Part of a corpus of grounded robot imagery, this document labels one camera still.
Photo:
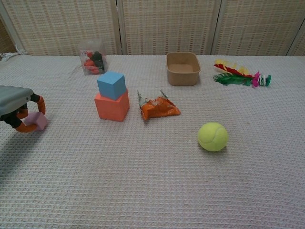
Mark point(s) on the orange foam cube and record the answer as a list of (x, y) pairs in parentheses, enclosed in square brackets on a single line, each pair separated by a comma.
[(110, 109)]

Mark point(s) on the crumpled orange snack wrapper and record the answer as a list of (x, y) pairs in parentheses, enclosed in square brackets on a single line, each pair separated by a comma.
[(159, 108)]

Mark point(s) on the colourful feather shuttlecock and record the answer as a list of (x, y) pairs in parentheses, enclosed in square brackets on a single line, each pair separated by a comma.
[(234, 78)]

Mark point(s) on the woven bamboo folding screen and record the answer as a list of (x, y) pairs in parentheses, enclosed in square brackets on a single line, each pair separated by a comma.
[(166, 26)]

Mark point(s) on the beige woven tablecloth with fringe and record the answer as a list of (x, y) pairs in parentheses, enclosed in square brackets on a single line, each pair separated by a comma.
[(155, 179)]

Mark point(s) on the left grey orange-tipped robot hand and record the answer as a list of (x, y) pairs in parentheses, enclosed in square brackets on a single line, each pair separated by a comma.
[(12, 100)]

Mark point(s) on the yellow tennis ball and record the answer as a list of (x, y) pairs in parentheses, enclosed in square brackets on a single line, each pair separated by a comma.
[(212, 137)]

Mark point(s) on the brown paper tray box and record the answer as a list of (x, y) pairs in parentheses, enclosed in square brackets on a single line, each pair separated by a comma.
[(182, 71)]

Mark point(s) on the clear box with red toys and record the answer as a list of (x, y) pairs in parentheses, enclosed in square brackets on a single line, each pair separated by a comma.
[(93, 60)]

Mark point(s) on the blue foam cube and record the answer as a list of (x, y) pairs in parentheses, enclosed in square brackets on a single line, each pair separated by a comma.
[(110, 86)]

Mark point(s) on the pink foam cube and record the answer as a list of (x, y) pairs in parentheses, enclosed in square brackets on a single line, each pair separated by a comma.
[(39, 120)]

